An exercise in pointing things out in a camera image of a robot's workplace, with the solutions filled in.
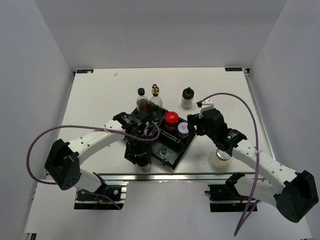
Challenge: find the red-lid sauce jar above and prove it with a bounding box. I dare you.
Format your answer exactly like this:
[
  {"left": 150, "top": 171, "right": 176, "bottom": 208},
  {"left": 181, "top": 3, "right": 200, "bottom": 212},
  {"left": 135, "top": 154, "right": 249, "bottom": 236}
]
[{"left": 164, "top": 111, "right": 179, "bottom": 132}]

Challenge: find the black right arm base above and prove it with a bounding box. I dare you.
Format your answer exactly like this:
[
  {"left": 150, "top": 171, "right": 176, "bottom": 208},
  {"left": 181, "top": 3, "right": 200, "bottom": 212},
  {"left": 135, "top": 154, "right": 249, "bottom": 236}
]
[{"left": 203, "top": 172, "right": 254, "bottom": 213}]

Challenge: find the blue table sticker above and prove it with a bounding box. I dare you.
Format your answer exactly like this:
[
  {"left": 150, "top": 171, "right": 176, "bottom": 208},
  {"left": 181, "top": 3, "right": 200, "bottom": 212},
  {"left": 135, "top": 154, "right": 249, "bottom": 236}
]
[
  {"left": 224, "top": 67, "right": 243, "bottom": 72},
  {"left": 75, "top": 69, "right": 94, "bottom": 74}
]

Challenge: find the aluminium table rail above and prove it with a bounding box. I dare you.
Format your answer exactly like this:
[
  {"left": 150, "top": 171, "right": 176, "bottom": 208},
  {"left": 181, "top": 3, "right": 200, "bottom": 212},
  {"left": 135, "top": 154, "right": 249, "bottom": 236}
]
[
  {"left": 243, "top": 68, "right": 276, "bottom": 159},
  {"left": 44, "top": 172, "right": 266, "bottom": 182}
]

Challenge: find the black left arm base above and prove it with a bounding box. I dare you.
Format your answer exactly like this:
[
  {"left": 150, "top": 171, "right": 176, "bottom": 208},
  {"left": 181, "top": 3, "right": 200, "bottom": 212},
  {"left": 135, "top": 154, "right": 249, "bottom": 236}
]
[{"left": 73, "top": 182, "right": 127, "bottom": 211}]

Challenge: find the white shaker black cap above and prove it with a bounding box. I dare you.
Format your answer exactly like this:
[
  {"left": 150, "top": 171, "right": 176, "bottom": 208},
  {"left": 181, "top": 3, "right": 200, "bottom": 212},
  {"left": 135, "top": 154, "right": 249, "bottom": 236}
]
[{"left": 180, "top": 87, "right": 195, "bottom": 109}]

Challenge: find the red-label black-cap bottle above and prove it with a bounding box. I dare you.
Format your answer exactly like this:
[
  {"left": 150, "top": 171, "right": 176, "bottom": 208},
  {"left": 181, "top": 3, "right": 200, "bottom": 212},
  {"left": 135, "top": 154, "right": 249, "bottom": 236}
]
[{"left": 136, "top": 87, "right": 149, "bottom": 114}]

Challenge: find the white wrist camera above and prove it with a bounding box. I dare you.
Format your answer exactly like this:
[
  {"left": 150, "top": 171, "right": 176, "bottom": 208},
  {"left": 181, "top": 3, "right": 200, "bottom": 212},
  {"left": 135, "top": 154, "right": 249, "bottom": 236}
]
[
  {"left": 122, "top": 114, "right": 141, "bottom": 126},
  {"left": 196, "top": 98, "right": 214, "bottom": 118}
]

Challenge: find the clear glass oil bottle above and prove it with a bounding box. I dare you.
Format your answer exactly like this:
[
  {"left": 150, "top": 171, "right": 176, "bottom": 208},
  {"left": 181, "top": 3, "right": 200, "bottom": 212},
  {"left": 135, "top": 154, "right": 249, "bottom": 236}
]
[{"left": 149, "top": 84, "right": 163, "bottom": 123}]

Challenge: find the black-cap pepper grinder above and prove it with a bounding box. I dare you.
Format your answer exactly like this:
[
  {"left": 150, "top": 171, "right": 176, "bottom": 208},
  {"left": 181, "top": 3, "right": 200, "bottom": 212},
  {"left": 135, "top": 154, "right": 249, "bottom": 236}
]
[{"left": 137, "top": 162, "right": 152, "bottom": 173}]

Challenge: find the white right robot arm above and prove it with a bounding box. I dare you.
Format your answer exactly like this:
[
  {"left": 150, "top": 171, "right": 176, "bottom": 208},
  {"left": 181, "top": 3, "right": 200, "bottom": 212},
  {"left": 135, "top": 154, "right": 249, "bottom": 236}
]
[{"left": 187, "top": 108, "right": 319, "bottom": 223}]

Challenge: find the grey-lid spice jar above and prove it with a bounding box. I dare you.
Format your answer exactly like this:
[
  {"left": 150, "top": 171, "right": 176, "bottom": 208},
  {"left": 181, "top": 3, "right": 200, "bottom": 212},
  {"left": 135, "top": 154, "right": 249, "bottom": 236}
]
[{"left": 177, "top": 121, "right": 189, "bottom": 140}]

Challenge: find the aluminium right table rail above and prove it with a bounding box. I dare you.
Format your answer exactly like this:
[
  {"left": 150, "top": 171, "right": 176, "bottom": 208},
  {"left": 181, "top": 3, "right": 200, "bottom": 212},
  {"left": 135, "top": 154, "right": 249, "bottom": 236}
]
[{"left": 243, "top": 68, "right": 276, "bottom": 159}]

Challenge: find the blue left table sticker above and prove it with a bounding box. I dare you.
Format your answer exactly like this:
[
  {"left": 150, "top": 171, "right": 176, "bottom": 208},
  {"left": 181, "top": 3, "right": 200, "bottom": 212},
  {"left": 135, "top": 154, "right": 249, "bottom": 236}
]
[{"left": 75, "top": 69, "right": 94, "bottom": 74}]

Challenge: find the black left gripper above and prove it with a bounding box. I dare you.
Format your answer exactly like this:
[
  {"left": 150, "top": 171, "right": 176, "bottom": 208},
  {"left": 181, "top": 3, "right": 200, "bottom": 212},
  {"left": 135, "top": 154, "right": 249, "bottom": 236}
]
[{"left": 124, "top": 133, "right": 153, "bottom": 165}]

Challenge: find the round clear glass jar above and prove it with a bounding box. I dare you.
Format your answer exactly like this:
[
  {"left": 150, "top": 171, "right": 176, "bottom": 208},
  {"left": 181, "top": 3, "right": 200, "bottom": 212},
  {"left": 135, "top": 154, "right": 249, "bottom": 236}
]
[{"left": 208, "top": 149, "right": 231, "bottom": 169}]

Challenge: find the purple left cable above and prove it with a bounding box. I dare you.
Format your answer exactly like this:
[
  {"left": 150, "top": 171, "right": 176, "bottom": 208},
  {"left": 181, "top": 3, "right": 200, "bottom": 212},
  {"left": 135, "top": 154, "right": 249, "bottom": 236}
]
[{"left": 26, "top": 121, "right": 161, "bottom": 210}]

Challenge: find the black four-compartment tray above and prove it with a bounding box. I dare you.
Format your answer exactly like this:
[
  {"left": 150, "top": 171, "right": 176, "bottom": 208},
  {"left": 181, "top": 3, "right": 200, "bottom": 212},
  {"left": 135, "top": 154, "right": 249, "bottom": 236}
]
[{"left": 129, "top": 104, "right": 196, "bottom": 170}]

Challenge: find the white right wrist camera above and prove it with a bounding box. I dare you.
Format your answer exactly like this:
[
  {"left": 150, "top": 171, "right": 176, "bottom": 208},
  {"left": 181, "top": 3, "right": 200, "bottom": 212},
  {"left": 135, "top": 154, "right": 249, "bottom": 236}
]
[{"left": 196, "top": 98, "right": 214, "bottom": 118}]

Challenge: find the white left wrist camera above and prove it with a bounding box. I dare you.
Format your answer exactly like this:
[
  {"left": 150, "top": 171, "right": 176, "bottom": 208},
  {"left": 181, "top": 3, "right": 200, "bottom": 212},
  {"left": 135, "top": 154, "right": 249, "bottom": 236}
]
[{"left": 122, "top": 114, "right": 141, "bottom": 126}]

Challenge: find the blue right table sticker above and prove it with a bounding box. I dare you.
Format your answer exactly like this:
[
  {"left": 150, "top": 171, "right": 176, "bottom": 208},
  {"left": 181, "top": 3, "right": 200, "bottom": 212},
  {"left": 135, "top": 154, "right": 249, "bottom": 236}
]
[{"left": 224, "top": 67, "right": 243, "bottom": 72}]

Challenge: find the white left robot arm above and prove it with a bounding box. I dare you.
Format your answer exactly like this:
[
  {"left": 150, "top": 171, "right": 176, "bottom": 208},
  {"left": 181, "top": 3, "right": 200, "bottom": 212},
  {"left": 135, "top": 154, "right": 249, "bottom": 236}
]
[{"left": 44, "top": 112, "right": 158, "bottom": 200}]

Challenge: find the aluminium front table rail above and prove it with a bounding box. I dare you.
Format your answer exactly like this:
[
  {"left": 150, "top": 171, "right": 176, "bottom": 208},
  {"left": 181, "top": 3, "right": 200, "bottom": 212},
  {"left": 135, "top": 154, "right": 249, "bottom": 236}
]
[{"left": 44, "top": 172, "right": 266, "bottom": 182}]

